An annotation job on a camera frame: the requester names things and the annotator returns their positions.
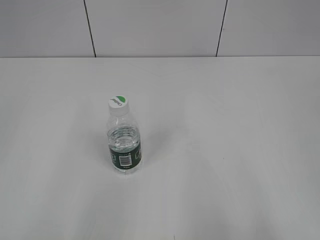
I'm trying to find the white green bottle cap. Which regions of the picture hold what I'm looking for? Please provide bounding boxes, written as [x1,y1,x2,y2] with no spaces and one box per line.
[108,95,130,117]

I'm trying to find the clear Cestbon water bottle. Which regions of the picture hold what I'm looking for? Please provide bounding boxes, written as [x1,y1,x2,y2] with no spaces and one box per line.
[106,112,143,175]

